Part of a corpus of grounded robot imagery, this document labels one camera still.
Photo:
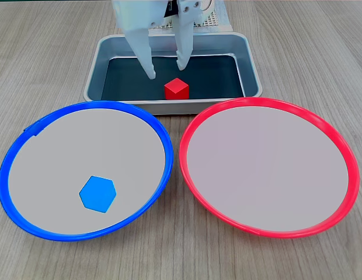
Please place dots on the blue cube block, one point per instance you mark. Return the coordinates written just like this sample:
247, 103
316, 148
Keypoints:
97, 194

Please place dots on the dark tray liner mat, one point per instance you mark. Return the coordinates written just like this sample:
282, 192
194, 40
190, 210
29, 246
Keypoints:
210, 78

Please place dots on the silver metal tray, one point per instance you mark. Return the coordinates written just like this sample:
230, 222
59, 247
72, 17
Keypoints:
93, 87

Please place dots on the red cube block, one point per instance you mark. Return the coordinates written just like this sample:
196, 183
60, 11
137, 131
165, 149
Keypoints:
175, 90

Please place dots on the blue rimmed round dish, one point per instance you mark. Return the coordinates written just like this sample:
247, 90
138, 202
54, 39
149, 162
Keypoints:
52, 163

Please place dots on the red rimmed round dish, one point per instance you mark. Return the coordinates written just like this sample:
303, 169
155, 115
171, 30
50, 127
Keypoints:
265, 172

